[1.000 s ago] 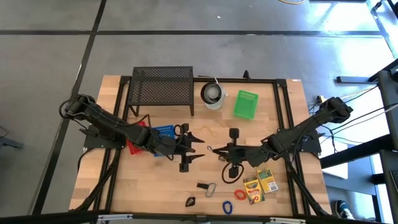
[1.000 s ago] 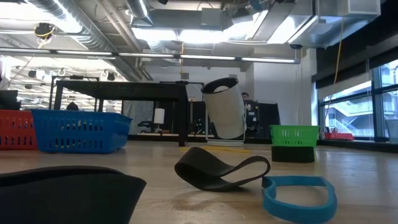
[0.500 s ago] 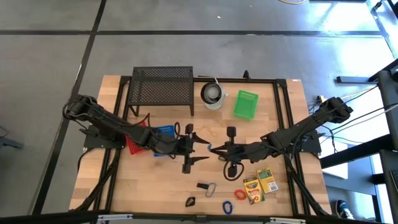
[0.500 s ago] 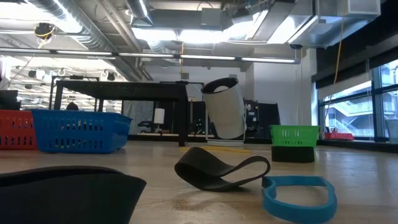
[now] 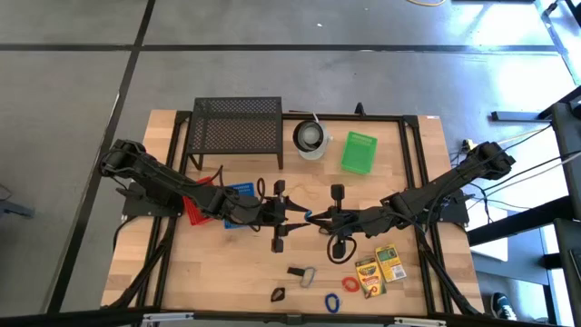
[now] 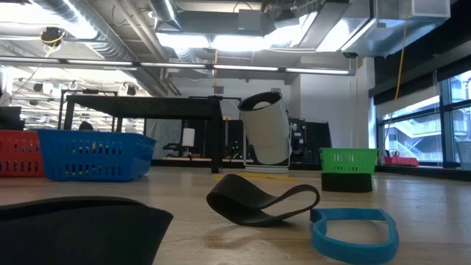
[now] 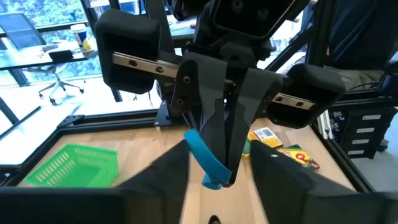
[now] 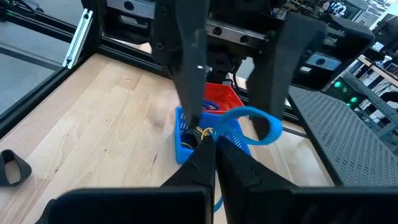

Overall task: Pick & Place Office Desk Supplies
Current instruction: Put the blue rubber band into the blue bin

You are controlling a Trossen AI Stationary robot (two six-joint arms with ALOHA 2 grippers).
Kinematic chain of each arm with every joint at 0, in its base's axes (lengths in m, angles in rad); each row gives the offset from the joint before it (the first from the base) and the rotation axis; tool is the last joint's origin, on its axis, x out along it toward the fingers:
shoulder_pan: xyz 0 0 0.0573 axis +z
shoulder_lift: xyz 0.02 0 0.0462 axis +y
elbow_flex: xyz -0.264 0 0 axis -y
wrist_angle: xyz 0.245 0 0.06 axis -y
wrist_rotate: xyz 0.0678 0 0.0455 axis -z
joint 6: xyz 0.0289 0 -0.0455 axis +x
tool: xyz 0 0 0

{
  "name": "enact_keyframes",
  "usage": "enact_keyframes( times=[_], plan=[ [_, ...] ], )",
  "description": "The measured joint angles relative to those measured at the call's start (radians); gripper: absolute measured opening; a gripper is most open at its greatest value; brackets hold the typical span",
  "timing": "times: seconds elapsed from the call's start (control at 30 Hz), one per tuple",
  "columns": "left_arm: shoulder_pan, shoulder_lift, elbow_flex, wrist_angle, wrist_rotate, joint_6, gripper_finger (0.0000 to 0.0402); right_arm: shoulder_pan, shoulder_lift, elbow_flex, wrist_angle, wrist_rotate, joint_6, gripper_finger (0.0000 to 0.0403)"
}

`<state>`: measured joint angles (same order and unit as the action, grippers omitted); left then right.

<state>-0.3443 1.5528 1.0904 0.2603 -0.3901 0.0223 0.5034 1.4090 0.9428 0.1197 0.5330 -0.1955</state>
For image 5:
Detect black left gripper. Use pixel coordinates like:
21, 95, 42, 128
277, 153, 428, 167
261, 179, 312, 254

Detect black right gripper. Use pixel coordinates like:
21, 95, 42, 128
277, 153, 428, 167
310, 183, 362, 259

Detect yellow rubber band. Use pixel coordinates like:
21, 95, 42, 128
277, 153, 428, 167
290, 183, 321, 201

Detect yellow green crayon box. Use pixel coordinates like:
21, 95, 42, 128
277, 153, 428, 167
354, 257, 388, 300
374, 243, 408, 283

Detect green plastic basket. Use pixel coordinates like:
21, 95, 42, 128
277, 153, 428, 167
340, 131, 379, 176

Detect blue spiral coil band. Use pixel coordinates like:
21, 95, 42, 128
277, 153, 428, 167
323, 292, 341, 314

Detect black standing desk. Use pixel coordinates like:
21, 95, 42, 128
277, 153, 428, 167
467, 195, 581, 327
490, 84, 581, 219

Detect blue plastic basket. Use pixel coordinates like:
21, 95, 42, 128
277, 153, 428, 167
223, 182, 257, 230

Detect red plastic basket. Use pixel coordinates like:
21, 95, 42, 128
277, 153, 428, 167
182, 175, 215, 227

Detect black mesh metal shelf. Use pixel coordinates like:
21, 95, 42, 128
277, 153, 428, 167
186, 95, 285, 172

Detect person's shoe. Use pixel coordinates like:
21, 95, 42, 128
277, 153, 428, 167
488, 292, 517, 322

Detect grey chair base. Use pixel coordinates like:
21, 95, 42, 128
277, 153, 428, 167
0, 183, 35, 217

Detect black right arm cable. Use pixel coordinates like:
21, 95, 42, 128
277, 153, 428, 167
325, 232, 359, 265

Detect black aluminium table frame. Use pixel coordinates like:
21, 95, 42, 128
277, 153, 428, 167
102, 108, 485, 319

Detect silver rig bracket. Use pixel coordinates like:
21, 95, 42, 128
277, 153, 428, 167
141, 312, 195, 324
393, 316, 448, 327

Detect black camera rig beam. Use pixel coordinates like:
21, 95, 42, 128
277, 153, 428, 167
0, 307, 581, 327

